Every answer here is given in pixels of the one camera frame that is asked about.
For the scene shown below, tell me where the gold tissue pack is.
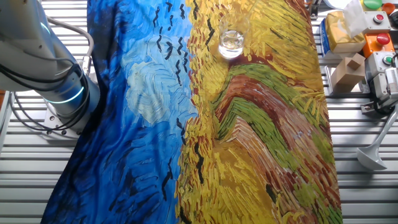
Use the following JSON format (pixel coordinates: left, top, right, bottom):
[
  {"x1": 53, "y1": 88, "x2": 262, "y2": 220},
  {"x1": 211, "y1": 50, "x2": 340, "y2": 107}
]
[{"x1": 325, "y1": 11, "x2": 367, "y2": 54}]

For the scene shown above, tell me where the white pulled-out tissue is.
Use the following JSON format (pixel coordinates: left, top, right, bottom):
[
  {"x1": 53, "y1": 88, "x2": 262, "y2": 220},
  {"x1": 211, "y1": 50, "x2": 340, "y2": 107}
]
[{"x1": 343, "y1": 0, "x2": 369, "y2": 39}]

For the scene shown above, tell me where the grey plastic ladle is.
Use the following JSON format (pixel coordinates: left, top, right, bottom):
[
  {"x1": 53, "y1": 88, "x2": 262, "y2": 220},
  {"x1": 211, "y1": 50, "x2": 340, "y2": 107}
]
[{"x1": 356, "y1": 105, "x2": 398, "y2": 171}]

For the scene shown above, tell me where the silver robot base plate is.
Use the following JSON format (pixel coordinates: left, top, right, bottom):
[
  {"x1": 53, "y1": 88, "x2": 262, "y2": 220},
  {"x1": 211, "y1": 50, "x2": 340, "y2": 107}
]
[{"x1": 40, "y1": 102, "x2": 94, "y2": 139}]

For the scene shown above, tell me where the small silver mounted camera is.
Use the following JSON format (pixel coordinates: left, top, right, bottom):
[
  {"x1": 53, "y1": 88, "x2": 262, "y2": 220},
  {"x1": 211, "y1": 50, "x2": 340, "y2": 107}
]
[{"x1": 371, "y1": 67, "x2": 398, "y2": 108}]

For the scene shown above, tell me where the orange red-button box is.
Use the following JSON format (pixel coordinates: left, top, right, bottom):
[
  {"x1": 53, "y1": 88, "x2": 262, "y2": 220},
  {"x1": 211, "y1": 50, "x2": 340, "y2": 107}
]
[{"x1": 362, "y1": 32, "x2": 396, "y2": 59}]

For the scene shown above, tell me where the metal tray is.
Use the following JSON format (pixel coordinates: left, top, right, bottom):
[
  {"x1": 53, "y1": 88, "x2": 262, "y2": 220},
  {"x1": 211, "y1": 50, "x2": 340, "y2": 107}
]
[{"x1": 323, "y1": 63, "x2": 373, "y2": 96}]

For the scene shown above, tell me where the clear glass beaker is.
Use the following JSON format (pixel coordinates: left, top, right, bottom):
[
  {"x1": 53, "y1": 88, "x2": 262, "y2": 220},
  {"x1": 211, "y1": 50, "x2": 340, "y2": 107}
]
[{"x1": 217, "y1": 12, "x2": 251, "y2": 60}]

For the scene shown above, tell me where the green dome push button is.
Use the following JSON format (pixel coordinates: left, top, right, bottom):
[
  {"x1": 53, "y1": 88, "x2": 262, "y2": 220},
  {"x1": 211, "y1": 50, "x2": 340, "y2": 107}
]
[{"x1": 363, "y1": 0, "x2": 383, "y2": 10}]

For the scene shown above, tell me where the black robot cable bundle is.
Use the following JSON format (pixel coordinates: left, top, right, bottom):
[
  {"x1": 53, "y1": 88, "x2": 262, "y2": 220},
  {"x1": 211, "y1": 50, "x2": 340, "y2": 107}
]
[{"x1": 0, "y1": 58, "x2": 91, "y2": 131}]

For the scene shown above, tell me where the painted wheatfield tablecloth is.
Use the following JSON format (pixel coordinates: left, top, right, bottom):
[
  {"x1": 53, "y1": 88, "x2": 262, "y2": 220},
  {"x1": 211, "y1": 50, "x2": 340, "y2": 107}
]
[{"x1": 40, "y1": 0, "x2": 343, "y2": 224}]

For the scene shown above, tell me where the grey red-button box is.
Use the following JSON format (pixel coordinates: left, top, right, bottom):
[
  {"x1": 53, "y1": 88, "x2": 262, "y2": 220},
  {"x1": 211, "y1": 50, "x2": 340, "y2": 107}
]
[{"x1": 362, "y1": 11, "x2": 389, "y2": 35}]

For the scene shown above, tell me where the thick grey robot cable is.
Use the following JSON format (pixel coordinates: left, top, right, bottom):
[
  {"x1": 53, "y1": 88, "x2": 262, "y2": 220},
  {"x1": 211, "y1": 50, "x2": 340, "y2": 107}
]
[{"x1": 45, "y1": 16, "x2": 95, "y2": 75}]

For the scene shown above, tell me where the grey green-button box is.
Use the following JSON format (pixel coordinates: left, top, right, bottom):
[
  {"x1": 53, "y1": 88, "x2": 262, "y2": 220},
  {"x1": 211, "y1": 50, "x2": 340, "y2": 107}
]
[{"x1": 364, "y1": 51, "x2": 398, "y2": 78}]

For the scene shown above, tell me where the light wooden block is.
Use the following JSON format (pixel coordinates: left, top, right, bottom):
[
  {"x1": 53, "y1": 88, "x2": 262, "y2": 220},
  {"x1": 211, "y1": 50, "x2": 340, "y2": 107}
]
[{"x1": 330, "y1": 52, "x2": 367, "y2": 93}]

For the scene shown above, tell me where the black mounting bracket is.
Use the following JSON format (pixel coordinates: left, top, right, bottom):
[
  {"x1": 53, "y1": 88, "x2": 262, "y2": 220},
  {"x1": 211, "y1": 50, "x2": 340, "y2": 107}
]
[{"x1": 307, "y1": 1, "x2": 321, "y2": 19}]

